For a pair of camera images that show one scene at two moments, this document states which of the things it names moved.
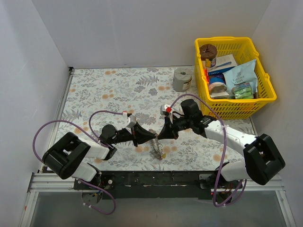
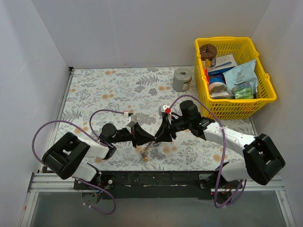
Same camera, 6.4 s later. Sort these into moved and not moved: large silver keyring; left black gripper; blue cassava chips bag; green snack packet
Moved: large silver keyring
Not moved: left black gripper; green snack packet; blue cassava chips bag
